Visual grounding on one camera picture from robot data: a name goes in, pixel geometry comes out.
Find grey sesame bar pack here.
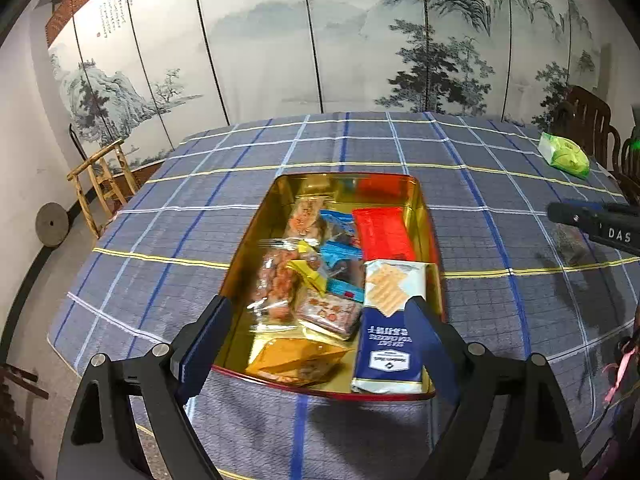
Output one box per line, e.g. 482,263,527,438
553,223,594,266

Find blue white cracker pack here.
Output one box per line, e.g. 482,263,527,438
350,259,426,394

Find clear bag brown nuts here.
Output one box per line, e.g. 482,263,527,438
247,238,320,334

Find orange snack bag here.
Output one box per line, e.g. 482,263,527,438
245,338,348,387

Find pink red cake pack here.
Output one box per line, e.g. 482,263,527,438
295,289,362,340

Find red snack pack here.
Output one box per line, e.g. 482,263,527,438
352,207,416,261

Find yellow candy wrapper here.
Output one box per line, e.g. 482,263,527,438
286,240,329,296

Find clear bag orange snacks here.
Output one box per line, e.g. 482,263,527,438
284,196,326,240

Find dark wooden chair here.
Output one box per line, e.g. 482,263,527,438
551,86,622,171
618,126,640,206

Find green tissue pack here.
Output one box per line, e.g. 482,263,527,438
538,132,590,180

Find blue plaid tablecloth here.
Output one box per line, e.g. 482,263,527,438
48,112,639,479

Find gold red tin box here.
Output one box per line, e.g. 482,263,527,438
213,172,442,400

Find blue cookie wrapper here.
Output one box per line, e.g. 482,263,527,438
320,242,364,304

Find blue wrapped cookie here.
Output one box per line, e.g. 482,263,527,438
320,209,359,247

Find round stone disc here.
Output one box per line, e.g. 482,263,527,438
35,203,70,248

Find bamboo chair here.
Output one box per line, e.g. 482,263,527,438
66,139,139,240

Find painted folding screen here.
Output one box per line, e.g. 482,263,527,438
44,0,601,165

